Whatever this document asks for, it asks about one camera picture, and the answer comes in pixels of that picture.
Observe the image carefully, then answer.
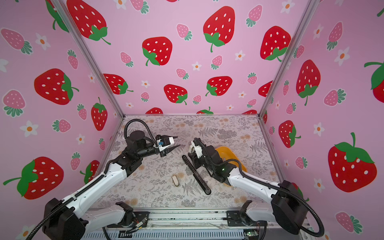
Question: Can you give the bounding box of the black stapler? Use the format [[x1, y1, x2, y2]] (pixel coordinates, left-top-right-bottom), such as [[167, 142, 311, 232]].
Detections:
[[182, 155, 212, 195]]

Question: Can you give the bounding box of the beige mini stapler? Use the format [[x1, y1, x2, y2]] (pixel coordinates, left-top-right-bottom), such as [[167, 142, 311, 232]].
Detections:
[[172, 175, 180, 187], [189, 142, 195, 153]]

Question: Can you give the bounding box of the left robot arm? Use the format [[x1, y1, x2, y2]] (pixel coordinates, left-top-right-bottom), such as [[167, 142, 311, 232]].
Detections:
[[27, 119, 178, 240]]

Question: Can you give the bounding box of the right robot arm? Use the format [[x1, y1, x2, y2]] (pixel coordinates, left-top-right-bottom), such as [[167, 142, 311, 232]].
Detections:
[[188, 142, 325, 237]]

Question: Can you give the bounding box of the yellow plastic tray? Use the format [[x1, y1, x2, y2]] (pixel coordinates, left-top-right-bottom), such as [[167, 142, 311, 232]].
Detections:
[[216, 146, 247, 172]]

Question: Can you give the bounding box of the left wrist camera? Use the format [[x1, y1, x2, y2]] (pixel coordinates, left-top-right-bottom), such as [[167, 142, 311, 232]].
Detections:
[[155, 135, 175, 151]]

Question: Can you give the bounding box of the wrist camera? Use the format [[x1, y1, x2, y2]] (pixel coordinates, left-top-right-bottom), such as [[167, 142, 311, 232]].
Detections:
[[191, 138, 203, 158], [155, 135, 175, 151]]

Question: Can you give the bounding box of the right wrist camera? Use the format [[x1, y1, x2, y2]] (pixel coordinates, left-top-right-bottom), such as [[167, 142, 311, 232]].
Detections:
[[191, 138, 203, 158]]

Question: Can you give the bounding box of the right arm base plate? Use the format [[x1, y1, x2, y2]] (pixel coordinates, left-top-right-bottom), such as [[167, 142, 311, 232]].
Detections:
[[223, 211, 268, 227]]

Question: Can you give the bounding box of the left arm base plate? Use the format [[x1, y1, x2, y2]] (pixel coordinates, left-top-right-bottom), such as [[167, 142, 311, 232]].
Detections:
[[107, 212, 150, 229]]

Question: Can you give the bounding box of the aluminium frame rail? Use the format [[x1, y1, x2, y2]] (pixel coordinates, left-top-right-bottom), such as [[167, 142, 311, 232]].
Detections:
[[80, 206, 313, 240]]

